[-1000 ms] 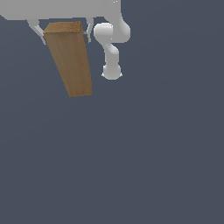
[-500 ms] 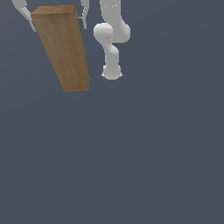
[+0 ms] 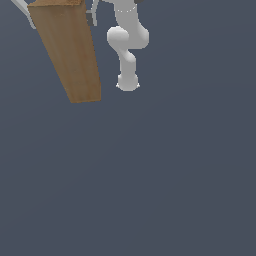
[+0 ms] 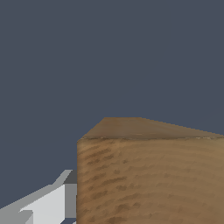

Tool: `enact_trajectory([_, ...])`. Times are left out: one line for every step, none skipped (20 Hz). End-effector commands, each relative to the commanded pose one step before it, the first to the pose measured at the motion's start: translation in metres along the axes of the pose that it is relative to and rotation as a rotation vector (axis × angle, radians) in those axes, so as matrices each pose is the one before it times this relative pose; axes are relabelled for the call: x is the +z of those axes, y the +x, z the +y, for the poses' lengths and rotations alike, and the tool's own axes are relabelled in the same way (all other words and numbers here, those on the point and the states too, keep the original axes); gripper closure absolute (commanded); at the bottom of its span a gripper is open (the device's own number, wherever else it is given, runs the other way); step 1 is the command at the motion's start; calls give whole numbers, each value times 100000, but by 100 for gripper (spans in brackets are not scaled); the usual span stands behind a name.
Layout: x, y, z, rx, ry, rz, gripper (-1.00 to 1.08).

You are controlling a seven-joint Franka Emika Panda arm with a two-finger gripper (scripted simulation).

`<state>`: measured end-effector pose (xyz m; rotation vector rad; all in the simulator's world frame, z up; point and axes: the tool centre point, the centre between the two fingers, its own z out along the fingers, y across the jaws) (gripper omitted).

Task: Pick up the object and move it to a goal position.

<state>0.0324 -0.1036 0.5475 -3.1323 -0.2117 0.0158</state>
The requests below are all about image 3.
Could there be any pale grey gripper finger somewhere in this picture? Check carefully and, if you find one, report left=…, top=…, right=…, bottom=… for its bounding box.
left=85, top=0, right=101, bottom=28
left=11, top=0, right=37, bottom=30

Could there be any long brown wooden block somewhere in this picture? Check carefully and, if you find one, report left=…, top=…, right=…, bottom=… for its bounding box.
left=27, top=0, right=102, bottom=104

